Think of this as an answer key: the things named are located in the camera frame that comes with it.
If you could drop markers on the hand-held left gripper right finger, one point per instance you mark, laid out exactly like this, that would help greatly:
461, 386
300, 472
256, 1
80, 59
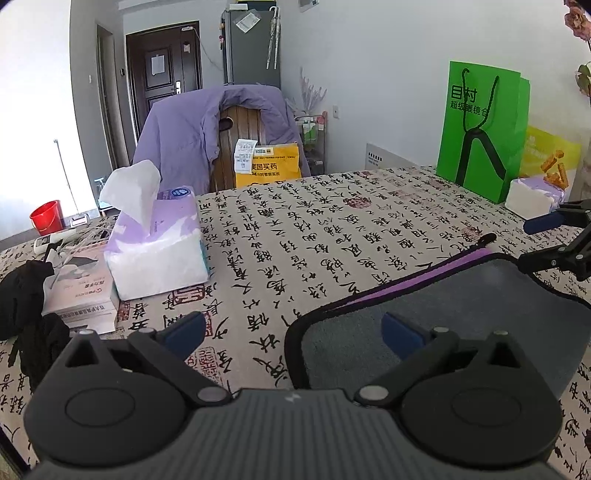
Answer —
402, 330

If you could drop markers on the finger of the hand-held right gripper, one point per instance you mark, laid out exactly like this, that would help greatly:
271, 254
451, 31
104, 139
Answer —
541, 223
549, 260

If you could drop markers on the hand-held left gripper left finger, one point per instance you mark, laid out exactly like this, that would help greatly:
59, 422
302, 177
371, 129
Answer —
184, 329

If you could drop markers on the grey towel with purple stripe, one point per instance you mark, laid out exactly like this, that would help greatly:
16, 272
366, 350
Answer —
438, 304

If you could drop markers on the small purple tissue pack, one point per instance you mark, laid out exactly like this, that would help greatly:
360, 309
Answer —
531, 196

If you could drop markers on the yellow plastic bag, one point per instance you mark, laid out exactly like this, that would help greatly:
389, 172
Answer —
547, 159

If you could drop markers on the green paper shopping bag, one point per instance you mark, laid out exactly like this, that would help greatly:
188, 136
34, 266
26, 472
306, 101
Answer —
480, 131

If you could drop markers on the white mask box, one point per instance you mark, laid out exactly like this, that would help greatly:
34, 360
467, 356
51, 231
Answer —
81, 290

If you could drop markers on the black cloth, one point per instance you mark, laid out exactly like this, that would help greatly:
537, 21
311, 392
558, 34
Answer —
27, 314

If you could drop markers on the red plastic bucket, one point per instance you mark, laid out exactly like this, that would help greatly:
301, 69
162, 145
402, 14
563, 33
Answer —
46, 217

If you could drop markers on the dried pink flowers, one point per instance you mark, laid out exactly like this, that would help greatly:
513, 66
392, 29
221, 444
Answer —
581, 41

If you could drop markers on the yellow paper delivery bag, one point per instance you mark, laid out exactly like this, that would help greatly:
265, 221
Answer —
270, 164

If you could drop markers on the wooden chair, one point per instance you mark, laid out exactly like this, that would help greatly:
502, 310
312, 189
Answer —
240, 147

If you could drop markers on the purple jacket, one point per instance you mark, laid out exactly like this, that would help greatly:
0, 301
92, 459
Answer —
194, 134

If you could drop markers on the metal storage rack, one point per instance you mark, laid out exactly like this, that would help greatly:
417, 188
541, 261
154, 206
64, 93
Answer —
314, 143

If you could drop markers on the dark brown door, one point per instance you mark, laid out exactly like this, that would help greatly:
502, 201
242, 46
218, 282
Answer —
161, 78

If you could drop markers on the dried pampas grass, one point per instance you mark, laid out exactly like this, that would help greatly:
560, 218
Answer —
311, 92

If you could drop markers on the grey refrigerator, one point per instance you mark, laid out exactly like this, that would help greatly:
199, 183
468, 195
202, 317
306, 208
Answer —
251, 46

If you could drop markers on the white folded umbrella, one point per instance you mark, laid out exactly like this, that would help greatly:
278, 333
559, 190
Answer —
273, 39

